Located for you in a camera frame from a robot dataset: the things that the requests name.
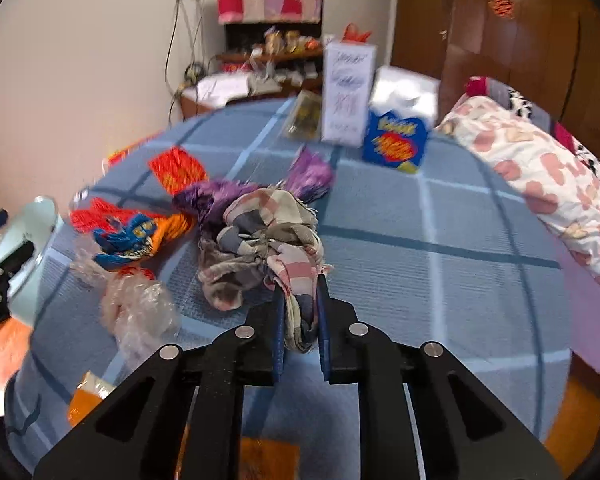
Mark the tall white milk carton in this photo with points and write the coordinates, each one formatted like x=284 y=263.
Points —
x=347 y=95

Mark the red and blue snack bag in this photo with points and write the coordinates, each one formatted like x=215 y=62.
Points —
x=145 y=232

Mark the red gift box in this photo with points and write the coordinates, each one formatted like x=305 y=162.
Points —
x=125 y=155

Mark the pink heart print quilt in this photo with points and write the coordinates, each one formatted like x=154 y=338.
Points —
x=545 y=175

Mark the blue gable-top carton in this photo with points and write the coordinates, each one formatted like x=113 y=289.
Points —
x=395 y=142

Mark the purple shiny foil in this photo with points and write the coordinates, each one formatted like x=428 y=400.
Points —
x=310 y=172

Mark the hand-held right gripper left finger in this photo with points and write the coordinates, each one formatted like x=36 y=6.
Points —
x=278 y=350

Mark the red printed wrapper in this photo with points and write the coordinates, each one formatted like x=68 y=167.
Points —
x=177 y=170

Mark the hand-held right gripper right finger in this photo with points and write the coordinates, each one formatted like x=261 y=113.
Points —
x=323 y=345

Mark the flat white box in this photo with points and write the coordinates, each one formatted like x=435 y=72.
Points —
x=222 y=89

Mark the red paper decoration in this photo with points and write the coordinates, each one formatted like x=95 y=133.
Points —
x=501 y=6

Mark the striped cow print bedding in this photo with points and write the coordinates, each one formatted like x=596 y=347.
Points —
x=520 y=102

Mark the black television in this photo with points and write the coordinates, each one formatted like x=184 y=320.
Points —
x=245 y=35

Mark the wooden wardrobe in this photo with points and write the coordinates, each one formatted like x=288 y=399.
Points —
x=545 y=60

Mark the wooden tv cabinet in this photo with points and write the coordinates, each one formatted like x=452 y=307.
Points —
x=200 y=105

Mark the purple bed sheet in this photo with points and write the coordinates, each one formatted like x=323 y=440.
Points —
x=585 y=320

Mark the checked cloth rag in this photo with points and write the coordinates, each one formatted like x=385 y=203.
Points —
x=270 y=225

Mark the long orange wrapper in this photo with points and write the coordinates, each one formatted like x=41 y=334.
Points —
x=87 y=400

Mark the clear plastic bag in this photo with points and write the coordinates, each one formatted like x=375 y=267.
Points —
x=135 y=305

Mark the orange plastic bag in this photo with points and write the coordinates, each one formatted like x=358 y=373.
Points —
x=355 y=35

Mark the clear packet of dark snack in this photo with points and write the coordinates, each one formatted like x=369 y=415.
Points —
x=304 y=116

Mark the glass jar with gold lid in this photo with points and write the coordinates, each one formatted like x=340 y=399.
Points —
x=275 y=41
x=293 y=41

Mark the light blue enamel bucket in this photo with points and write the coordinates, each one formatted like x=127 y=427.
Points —
x=25 y=225

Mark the dark wooden door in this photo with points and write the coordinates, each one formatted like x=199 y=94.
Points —
x=420 y=15

